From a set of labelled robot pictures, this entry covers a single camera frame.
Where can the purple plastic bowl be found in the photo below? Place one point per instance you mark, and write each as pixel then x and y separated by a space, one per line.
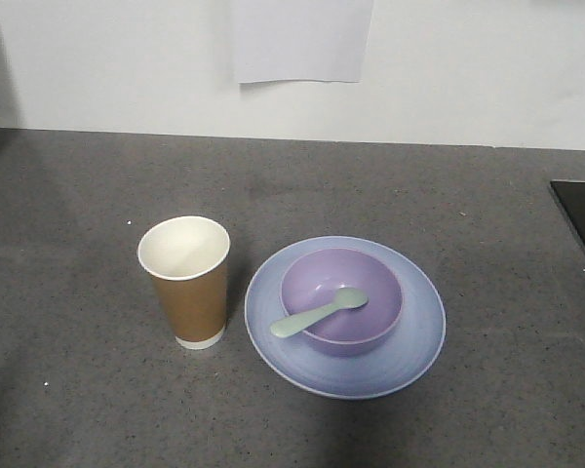
pixel 313 280

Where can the brown paper cup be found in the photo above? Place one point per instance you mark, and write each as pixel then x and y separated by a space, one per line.
pixel 186 260

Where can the white paper sheet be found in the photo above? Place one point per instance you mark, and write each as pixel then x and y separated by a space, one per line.
pixel 312 40

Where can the light blue plate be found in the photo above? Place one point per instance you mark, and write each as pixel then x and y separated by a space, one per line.
pixel 406 354

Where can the mint green plastic spoon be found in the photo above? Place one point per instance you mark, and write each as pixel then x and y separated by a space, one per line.
pixel 344 298

